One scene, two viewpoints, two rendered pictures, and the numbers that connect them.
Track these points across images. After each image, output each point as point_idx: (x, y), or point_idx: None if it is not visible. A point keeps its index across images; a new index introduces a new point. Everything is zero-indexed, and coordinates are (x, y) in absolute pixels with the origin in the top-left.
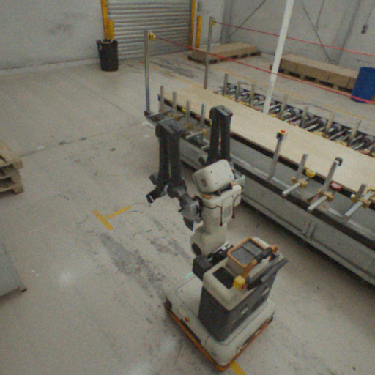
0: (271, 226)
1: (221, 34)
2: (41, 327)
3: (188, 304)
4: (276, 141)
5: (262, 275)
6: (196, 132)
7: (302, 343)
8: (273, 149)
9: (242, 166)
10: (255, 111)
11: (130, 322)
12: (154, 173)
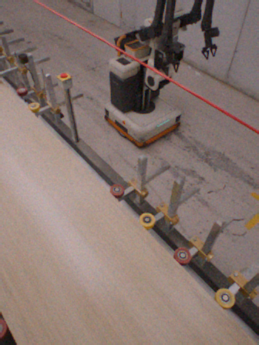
0: None
1: None
2: (255, 122)
3: (165, 103)
4: (39, 162)
5: (132, 35)
6: (181, 200)
7: (89, 114)
8: (58, 142)
9: (104, 162)
10: (12, 303)
11: (200, 124)
12: (216, 27)
